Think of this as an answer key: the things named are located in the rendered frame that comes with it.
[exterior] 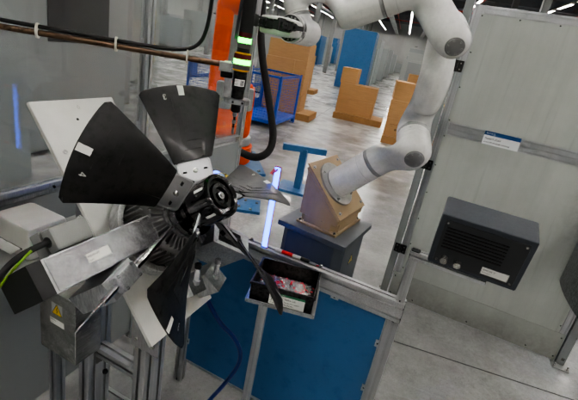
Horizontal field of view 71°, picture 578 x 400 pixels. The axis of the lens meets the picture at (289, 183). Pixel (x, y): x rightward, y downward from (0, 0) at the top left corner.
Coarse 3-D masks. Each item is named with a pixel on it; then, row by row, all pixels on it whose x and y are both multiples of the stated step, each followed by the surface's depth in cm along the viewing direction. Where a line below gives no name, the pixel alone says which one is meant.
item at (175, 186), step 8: (176, 176) 98; (176, 184) 99; (184, 184) 100; (192, 184) 101; (168, 192) 98; (184, 192) 101; (160, 200) 98; (168, 200) 99; (176, 200) 101; (168, 208) 100; (176, 208) 102
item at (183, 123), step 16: (144, 96) 110; (160, 96) 112; (176, 96) 113; (192, 96) 115; (208, 96) 118; (160, 112) 110; (176, 112) 112; (192, 112) 113; (208, 112) 115; (160, 128) 110; (176, 128) 110; (192, 128) 111; (208, 128) 113; (176, 144) 109; (192, 144) 110; (208, 144) 111; (176, 160) 108
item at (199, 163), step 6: (186, 162) 109; (192, 162) 109; (198, 162) 109; (204, 162) 110; (210, 162) 110; (180, 168) 108; (186, 168) 109; (192, 168) 109; (198, 168) 109; (210, 168) 109; (180, 174) 108; (186, 174) 108; (192, 174) 108; (198, 174) 108; (204, 174) 109; (210, 174) 109; (198, 180) 108
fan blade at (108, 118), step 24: (96, 120) 83; (120, 120) 86; (96, 144) 83; (120, 144) 87; (144, 144) 90; (72, 168) 81; (96, 168) 84; (120, 168) 88; (144, 168) 91; (168, 168) 95; (72, 192) 82; (96, 192) 86; (120, 192) 90; (144, 192) 94
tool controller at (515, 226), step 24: (456, 216) 118; (480, 216) 119; (504, 216) 120; (456, 240) 120; (480, 240) 117; (504, 240) 114; (528, 240) 111; (456, 264) 122; (480, 264) 121; (504, 264) 117; (528, 264) 114
